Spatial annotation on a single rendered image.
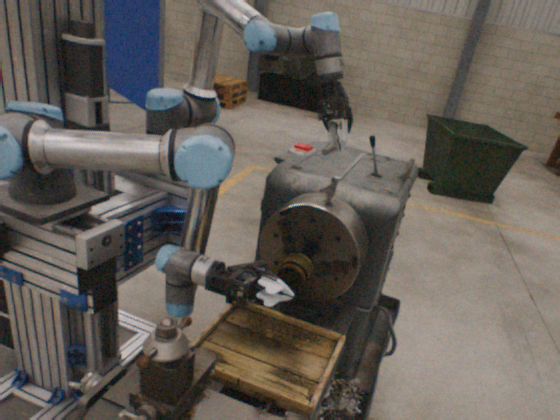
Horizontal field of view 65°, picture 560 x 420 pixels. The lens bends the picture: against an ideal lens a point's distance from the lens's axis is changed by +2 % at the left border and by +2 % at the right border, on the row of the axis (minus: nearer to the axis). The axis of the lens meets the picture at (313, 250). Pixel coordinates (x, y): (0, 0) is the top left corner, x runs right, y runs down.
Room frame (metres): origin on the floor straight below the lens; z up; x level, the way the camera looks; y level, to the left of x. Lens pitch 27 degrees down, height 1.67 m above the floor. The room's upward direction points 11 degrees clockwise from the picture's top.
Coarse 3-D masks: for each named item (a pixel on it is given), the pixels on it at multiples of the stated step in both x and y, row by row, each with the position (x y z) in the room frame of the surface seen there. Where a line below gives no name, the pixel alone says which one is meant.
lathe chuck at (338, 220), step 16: (304, 208) 1.15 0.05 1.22; (320, 208) 1.14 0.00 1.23; (336, 208) 1.17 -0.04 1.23; (272, 224) 1.17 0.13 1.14; (304, 224) 1.15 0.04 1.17; (320, 224) 1.14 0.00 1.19; (336, 224) 1.12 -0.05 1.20; (352, 224) 1.15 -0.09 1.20; (272, 240) 1.17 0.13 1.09; (320, 240) 1.13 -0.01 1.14; (336, 240) 1.12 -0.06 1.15; (352, 240) 1.11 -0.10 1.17; (272, 256) 1.17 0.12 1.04; (272, 272) 1.16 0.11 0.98; (336, 272) 1.12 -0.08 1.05; (352, 272) 1.11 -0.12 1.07; (304, 288) 1.14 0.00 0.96; (320, 288) 1.13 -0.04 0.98; (336, 288) 1.12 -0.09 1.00
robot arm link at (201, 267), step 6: (198, 258) 0.94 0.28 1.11; (204, 258) 0.94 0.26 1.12; (210, 258) 0.95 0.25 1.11; (198, 264) 0.92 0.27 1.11; (204, 264) 0.92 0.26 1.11; (210, 264) 0.93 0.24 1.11; (192, 270) 0.92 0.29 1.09; (198, 270) 0.91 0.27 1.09; (204, 270) 0.91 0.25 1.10; (192, 276) 0.91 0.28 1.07; (198, 276) 0.91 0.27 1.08; (204, 276) 0.91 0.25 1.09; (198, 282) 0.91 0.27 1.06; (204, 282) 0.91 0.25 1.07
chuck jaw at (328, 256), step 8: (320, 256) 1.10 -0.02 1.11; (328, 256) 1.10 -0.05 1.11; (336, 256) 1.10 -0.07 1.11; (344, 256) 1.11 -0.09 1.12; (352, 256) 1.11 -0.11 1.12; (312, 264) 1.05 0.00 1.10; (320, 264) 1.06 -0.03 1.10; (328, 264) 1.06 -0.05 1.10; (336, 264) 1.08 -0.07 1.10; (344, 264) 1.07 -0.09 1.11; (352, 264) 1.11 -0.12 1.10; (320, 272) 1.06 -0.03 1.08; (328, 272) 1.06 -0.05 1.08; (344, 272) 1.07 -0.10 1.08
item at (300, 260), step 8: (288, 256) 1.05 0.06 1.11; (296, 256) 1.04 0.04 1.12; (304, 256) 1.05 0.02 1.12; (288, 264) 1.01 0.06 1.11; (296, 264) 1.02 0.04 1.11; (304, 264) 1.02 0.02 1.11; (280, 272) 1.00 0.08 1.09; (288, 272) 1.05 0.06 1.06; (296, 272) 0.99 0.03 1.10; (304, 272) 1.01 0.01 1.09; (312, 272) 1.04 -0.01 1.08; (288, 280) 1.03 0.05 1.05; (296, 280) 1.04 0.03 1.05; (304, 280) 1.00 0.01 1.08; (296, 288) 0.99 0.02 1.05
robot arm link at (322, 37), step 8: (312, 16) 1.32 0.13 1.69; (320, 16) 1.29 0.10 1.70; (328, 16) 1.29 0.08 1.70; (336, 16) 1.32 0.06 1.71; (312, 24) 1.30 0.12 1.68; (320, 24) 1.29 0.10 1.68; (328, 24) 1.29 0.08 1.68; (336, 24) 1.31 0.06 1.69; (312, 32) 1.31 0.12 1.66; (320, 32) 1.29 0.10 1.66; (328, 32) 1.29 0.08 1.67; (336, 32) 1.30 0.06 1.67; (312, 40) 1.30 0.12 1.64; (320, 40) 1.29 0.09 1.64; (328, 40) 1.29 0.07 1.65; (336, 40) 1.30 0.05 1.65; (312, 48) 1.31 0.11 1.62; (320, 48) 1.29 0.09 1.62; (328, 48) 1.28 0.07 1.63; (336, 48) 1.29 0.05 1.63; (320, 56) 1.29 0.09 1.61; (328, 56) 1.28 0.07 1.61; (336, 56) 1.29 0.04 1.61
